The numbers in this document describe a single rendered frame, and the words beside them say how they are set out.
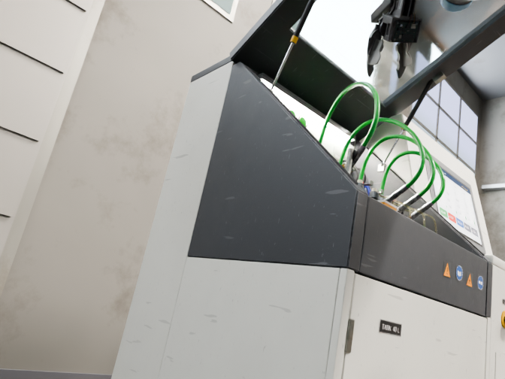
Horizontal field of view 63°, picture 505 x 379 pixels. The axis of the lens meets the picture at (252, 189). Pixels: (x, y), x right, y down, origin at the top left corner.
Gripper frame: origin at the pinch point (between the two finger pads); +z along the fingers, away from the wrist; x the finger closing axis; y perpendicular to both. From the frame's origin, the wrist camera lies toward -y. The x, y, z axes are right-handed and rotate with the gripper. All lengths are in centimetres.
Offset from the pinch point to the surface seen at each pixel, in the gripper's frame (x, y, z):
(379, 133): 26, -54, 37
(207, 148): -45, -21, 30
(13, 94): -154, -134, 48
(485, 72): 388, -530, 112
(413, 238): 2.6, 29.3, 31.0
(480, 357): 30, 33, 69
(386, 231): -6.6, 33.8, 26.1
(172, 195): -58, -21, 48
